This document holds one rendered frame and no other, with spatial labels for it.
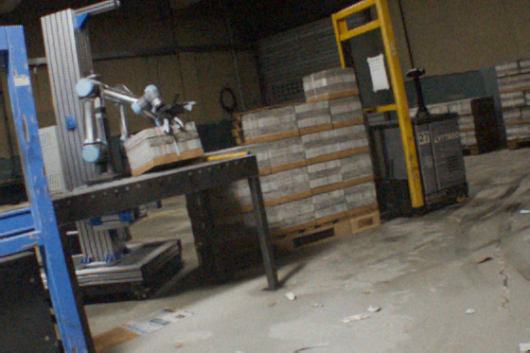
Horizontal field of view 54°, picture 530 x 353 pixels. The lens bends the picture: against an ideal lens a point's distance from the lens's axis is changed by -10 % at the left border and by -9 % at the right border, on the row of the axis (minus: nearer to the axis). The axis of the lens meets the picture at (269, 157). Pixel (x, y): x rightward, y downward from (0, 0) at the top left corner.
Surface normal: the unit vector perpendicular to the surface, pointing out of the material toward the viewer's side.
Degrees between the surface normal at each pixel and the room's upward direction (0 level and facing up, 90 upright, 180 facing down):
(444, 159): 90
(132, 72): 90
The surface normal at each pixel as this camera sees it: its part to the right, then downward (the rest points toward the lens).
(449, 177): 0.41, -0.03
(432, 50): -0.70, 0.17
